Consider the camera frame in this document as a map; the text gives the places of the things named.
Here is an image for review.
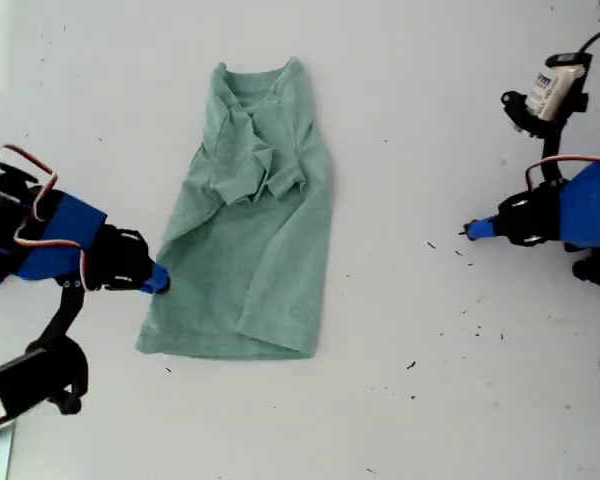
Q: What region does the green t-shirt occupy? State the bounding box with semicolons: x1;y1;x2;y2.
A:
134;56;335;360

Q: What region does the red white servo wire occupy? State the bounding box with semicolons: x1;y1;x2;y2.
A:
524;128;600;194
0;143;90;291

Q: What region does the black camera box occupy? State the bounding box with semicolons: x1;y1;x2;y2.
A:
0;337;90;431
524;52;594;121

